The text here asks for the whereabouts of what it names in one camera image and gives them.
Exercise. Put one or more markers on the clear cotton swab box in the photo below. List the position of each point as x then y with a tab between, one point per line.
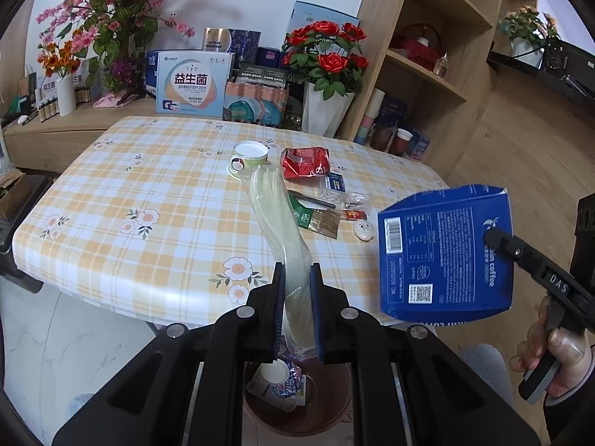
333	186

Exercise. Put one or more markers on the brown sachet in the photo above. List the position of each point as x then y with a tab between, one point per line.
327	225

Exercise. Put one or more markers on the paper gift bag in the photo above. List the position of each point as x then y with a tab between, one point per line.
27	90

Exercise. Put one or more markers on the row of small brown bottles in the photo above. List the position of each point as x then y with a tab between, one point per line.
60	107

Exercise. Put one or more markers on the purple artificial flowers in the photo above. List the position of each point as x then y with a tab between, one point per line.
123	72

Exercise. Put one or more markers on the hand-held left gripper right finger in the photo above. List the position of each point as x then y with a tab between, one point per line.
316	306

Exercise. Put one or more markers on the white green cup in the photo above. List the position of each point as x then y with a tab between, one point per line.
248	158

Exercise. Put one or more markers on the blue coffee bag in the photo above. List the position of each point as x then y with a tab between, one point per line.
441	251

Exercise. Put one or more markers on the white plant pot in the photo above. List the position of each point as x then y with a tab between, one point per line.
526	53

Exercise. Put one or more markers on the black plastic spork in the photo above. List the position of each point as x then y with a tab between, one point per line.
311	199

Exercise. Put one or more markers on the pink blossom flower arrangement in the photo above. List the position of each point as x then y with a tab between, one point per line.
121	4

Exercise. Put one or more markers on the peach teal patterned box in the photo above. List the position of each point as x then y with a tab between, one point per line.
253	104

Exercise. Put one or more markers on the red rose bouquet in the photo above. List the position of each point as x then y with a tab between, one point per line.
325	55

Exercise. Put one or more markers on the blue printed box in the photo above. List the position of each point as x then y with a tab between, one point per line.
393	111

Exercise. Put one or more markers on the red basket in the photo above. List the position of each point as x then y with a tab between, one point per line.
416	44

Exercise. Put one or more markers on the red sachet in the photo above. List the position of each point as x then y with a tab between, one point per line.
354	214

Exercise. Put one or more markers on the orange artificial flowers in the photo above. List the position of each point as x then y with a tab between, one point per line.
58	58

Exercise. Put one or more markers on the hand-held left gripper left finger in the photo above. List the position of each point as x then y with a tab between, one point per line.
279	306

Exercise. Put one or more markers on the light blue fluffy rug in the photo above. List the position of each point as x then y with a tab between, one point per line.
488	371

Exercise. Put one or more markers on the stack of pastel cups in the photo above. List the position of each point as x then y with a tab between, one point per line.
369	116

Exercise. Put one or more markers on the clear plastic bag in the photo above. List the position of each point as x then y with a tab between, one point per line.
279	232

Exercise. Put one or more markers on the person's right hand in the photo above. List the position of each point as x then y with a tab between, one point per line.
574	357

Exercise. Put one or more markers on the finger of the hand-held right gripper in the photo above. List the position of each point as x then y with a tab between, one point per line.
506	244

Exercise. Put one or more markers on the brown plastic bin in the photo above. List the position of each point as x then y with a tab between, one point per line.
320	409

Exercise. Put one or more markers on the small purple box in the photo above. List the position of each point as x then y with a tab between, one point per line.
419	146

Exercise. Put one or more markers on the dark blue floral box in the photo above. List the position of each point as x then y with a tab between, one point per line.
246	44

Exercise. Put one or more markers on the black stool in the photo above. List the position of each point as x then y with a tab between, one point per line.
23	223

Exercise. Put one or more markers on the light blue tall box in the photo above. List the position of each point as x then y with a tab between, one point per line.
316	14

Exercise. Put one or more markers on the black box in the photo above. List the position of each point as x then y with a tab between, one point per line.
260	75

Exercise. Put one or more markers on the pale pink rose plant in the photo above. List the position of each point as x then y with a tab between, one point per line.
527	23

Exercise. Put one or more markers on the white angular vase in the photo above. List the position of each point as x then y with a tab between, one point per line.
325	114

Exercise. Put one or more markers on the pink cloth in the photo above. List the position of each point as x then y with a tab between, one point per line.
116	101

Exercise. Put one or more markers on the brown cup with white lid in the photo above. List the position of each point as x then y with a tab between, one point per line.
399	141

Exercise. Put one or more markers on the glass perfume bottle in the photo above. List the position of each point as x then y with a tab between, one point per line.
440	66

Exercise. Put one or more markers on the wooden sideboard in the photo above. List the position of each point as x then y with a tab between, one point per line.
56	141

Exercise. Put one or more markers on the navy box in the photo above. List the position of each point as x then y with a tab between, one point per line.
268	57

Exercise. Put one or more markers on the white ribbed vase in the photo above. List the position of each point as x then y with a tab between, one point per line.
66	97

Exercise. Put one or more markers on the wooden shelf unit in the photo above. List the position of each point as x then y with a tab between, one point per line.
418	0

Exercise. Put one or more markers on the small white round packet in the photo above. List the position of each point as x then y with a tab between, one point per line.
364	231

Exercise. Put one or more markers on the silver box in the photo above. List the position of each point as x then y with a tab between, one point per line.
216	39

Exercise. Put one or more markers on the green sachet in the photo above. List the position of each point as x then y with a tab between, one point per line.
302	216

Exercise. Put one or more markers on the white blue supplement box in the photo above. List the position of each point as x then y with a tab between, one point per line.
195	86

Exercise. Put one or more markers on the small clear wrapper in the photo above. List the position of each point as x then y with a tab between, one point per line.
359	198

